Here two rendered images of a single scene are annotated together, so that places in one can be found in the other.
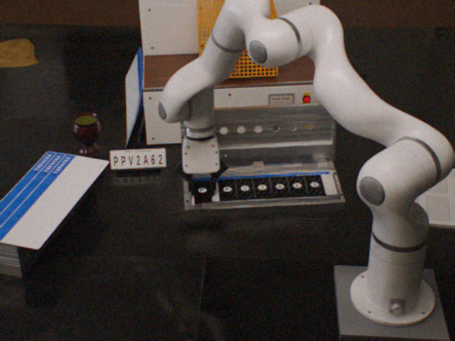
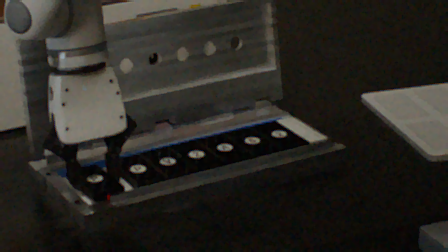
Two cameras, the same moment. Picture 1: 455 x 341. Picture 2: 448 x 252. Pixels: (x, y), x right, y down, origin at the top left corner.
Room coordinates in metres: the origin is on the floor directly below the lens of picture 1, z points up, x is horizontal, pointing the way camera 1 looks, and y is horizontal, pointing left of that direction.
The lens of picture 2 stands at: (0.59, 0.57, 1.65)
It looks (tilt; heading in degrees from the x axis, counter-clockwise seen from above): 21 degrees down; 336
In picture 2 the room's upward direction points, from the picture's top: 1 degrees counter-clockwise
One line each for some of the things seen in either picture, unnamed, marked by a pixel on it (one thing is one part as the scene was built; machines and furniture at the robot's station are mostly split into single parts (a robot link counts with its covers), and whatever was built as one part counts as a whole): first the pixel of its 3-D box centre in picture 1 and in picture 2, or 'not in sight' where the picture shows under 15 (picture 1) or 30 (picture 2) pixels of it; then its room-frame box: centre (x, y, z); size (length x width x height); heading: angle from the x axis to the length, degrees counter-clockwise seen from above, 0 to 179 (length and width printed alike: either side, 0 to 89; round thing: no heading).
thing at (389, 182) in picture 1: (395, 197); not in sight; (1.54, -0.35, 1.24); 0.19 x 0.12 x 0.24; 133
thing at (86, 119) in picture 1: (87, 134); not in sight; (2.27, 0.43, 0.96); 0.09 x 0.09 x 0.11
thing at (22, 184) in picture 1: (35, 209); not in sight; (1.90, 0.51, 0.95); 0.40 x 0.13 x 0.10; 161
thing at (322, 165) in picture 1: (261, 185); (188, 156); (2.04, -0.09, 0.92); 0.44 x 0.21 x 0.04; 94
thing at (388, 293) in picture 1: (395, 266); not in sight; (1.56, -0.38, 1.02); 0.19 x 0.19 x 0.18
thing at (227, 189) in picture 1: (227, 190); (138, 172); (2.01, 0.01, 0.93); 0.10 x 0.05 x 0.01; 3
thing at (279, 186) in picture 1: (279, 187); (224, 151); (2.02, -0.14, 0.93); 0.10 x 0.05 x 0.01; 3
